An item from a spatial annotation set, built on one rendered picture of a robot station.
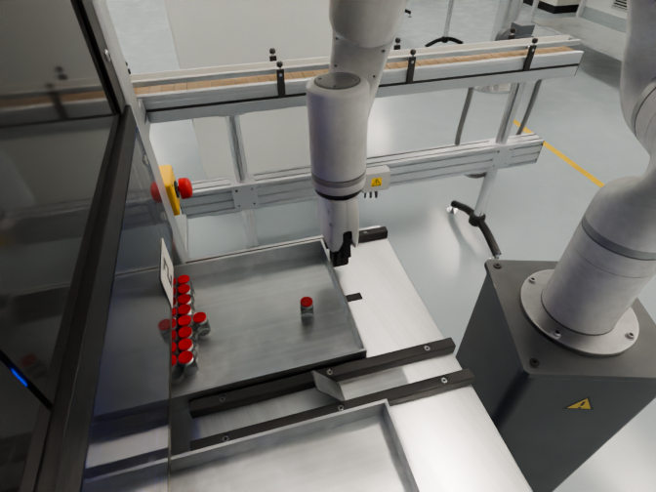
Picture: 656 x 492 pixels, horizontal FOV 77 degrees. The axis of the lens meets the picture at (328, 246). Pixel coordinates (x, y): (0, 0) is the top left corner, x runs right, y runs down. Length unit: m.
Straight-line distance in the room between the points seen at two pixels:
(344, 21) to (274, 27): 1.53
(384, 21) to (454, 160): 1.42
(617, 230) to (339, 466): 0.49
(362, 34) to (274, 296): 0.44
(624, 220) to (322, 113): 0.42
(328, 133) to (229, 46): 1.50
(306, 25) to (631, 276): 1.68
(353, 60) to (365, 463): 0.54
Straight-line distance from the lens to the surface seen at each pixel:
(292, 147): 2.26
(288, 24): 2.05
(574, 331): 0.81
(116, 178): 0.48
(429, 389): 0.63
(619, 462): 1.81
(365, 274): 0.77
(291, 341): 0.68
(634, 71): 0.66
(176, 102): 1.45
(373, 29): 0.51
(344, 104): 0.55
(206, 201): 1.66
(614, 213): 0.67
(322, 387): 0.58
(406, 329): 0.70
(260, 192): 1.66
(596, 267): 0.72
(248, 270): 0.79
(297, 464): 0.59
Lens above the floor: 1.44
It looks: 42 degrees down
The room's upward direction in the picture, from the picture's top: straight up
